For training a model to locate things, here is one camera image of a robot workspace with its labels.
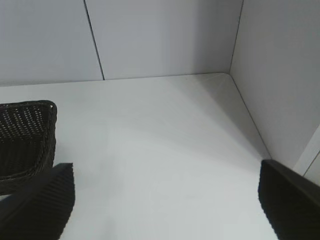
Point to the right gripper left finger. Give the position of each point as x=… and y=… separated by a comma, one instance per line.
x=37, y=207

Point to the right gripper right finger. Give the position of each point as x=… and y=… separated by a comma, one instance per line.
x=292, y=207

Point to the dark brown wicker basket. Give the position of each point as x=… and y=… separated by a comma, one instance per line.
x=25, y=150

